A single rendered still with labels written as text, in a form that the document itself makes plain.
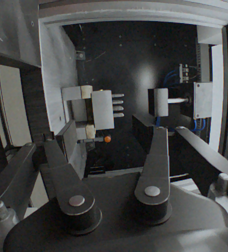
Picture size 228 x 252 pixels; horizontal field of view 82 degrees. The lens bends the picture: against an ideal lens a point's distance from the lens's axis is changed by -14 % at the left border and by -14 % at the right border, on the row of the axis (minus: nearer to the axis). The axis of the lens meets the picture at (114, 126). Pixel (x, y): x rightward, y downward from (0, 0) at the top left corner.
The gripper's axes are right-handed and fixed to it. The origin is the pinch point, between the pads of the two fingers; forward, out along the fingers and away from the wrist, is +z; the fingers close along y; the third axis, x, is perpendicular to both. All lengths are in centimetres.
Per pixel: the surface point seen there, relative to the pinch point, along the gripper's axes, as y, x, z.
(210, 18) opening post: 22.3, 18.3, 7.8
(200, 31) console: 37, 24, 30
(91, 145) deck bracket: -7, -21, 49
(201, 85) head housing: 31.1, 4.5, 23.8
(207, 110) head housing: 34.0, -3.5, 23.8
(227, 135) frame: 29.6, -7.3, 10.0
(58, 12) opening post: -5.9, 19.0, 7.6
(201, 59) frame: 49, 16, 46
